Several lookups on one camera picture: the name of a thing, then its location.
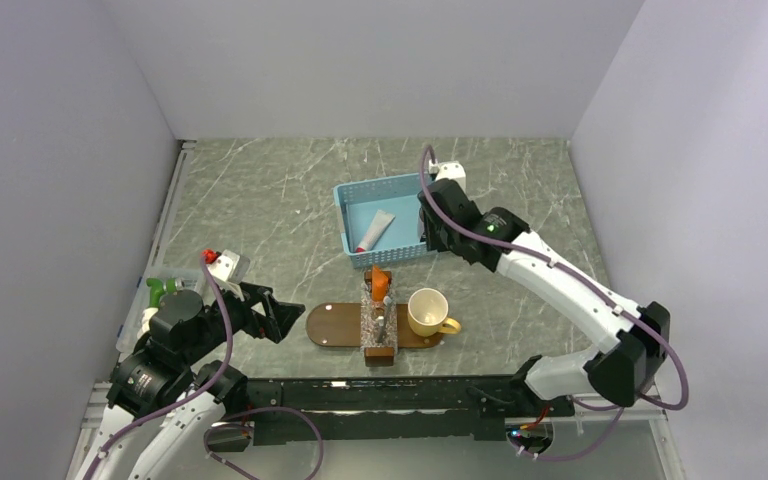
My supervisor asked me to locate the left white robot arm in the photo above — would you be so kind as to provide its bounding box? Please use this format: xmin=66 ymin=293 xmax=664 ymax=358
xmin=77 ymin=283 xmax=306 ymax=479

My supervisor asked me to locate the yellow mug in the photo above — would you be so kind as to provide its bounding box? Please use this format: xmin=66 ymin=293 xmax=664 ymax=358
xmin=407 ymin=288 xmax=462 ymax=337

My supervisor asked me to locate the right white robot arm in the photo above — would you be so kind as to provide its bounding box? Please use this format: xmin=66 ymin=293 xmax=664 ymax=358
xmin=418 ymin=179 xmax=670 ymax=415

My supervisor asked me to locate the orange toothpaste tube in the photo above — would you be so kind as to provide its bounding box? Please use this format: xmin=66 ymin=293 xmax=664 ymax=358
xmin=364 ymin=265 xmax=391 ymax=302

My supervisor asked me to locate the white red toothpaste tube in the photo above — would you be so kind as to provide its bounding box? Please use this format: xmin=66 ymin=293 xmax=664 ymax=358
xmin=354 ymin=210 xmax=395 ymax=253

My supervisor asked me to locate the blue plastic basket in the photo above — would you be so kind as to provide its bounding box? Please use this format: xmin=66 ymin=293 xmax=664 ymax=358
xmin=333 ymin=173 xmax=429 ymax=269

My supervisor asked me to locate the clear acrylic toothbrush holder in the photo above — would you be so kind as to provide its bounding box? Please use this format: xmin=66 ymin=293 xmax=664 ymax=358
xmin=360 ymin=265 xmax=398 ymax=368

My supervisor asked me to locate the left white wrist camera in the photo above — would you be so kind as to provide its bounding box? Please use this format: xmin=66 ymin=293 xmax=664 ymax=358
xmin=202 ymin=249 xmax=251 ymax=300

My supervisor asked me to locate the black base frame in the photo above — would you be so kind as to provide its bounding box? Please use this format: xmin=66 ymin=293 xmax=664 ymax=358
xmin=236 ymin=374 xmax=575 ymax=446

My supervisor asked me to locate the brown oval wooden tray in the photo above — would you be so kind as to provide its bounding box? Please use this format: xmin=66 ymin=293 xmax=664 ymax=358
xmin=306 ymin=303 xmax=445 ymax=349

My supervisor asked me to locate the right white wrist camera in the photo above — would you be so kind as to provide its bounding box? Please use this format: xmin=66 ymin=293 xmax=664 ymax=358
xmin=428 ymin=161 xmax=467 ymax=191

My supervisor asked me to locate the green white object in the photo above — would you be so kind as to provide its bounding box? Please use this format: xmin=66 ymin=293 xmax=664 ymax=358
xmin=141 ymin=277 xmax=184 ymax=327

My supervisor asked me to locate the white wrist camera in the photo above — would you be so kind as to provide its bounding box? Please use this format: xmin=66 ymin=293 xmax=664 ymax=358
xmin=202 ymin=249 xmax=251 ymax=300
xmin=428 ymin=161 xmax=467 ymax=191

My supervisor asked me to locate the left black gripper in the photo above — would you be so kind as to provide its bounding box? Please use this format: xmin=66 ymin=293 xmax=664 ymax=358
xmin=182 ymin=277 xmax=304 ymax=364

